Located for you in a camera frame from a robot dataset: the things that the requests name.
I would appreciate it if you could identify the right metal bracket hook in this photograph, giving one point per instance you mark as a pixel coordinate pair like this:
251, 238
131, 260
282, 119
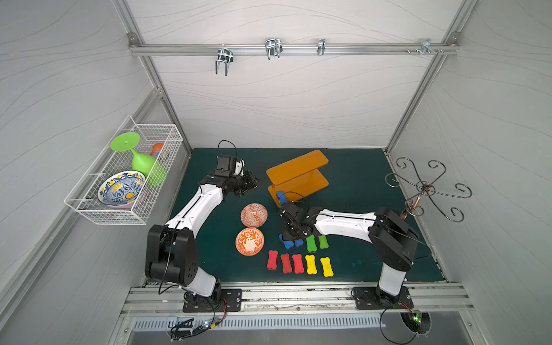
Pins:
426, 48

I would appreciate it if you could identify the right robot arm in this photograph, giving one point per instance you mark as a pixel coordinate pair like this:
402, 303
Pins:
394, 241

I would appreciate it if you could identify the white vent strip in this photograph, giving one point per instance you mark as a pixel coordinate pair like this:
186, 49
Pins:
264, 322

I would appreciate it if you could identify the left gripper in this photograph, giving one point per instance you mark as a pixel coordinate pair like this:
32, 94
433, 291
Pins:
246, 182

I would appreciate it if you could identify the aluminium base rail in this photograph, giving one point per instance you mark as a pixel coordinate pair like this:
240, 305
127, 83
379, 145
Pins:
322, 297

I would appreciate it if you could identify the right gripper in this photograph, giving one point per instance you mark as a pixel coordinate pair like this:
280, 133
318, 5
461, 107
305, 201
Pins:
291, 211

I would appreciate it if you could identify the pink eraser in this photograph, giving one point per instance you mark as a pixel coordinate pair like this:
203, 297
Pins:
272, 260

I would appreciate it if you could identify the orange geometric pattern bowl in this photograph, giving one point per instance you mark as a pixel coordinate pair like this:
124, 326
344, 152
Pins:
254, 215

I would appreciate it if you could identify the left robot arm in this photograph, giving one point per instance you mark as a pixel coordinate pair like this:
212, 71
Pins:
172, 252

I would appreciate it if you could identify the aluminium crossbar rail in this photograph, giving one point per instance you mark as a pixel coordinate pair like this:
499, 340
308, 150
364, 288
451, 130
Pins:
289, 49

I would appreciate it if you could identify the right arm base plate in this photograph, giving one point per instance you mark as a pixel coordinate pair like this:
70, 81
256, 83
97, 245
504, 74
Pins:
373, 298

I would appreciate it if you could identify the orange floral pattern bowl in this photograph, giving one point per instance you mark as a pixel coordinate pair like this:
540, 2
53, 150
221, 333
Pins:
249, 242

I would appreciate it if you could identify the metal scroll hook stand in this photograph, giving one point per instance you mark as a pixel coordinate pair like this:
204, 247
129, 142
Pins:
427, 190

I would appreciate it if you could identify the double prong metal hook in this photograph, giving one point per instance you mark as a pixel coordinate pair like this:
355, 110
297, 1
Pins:
224, 58

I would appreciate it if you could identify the red eraser top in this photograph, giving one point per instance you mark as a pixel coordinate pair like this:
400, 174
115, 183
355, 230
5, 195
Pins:
286, 263
298, 264

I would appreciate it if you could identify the white wire basket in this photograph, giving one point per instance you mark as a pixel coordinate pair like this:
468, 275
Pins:
83, 197

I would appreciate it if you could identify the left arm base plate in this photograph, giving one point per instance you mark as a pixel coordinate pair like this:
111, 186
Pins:
222, 300

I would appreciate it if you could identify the orange utensil in basket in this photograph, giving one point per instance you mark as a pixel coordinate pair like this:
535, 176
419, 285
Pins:
155, 148

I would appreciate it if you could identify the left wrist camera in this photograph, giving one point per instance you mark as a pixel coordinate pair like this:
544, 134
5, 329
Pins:
228, 166

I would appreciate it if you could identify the small metal hook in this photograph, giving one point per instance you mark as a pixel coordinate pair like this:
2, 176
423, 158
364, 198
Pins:
321, 47

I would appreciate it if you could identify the yellow eraser top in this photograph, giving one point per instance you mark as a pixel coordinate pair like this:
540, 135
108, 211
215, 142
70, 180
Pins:
327, 267
311, 264

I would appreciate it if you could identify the looped metal hook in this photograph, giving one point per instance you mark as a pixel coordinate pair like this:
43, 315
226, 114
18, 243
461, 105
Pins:
273, 48

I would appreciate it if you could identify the green plastic wine glass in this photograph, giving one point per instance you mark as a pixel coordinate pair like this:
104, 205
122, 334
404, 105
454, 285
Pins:
154, 172

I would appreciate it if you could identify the blue yellow ceramic bowl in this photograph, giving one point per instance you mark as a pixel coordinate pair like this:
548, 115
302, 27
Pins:
121, 189

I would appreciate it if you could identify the green eraser bottom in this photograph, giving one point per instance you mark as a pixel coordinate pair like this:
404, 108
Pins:
311, 244
323, 242

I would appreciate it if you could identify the orange wooden two-tier shelf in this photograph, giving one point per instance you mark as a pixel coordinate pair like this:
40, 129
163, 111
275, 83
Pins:
299, 177

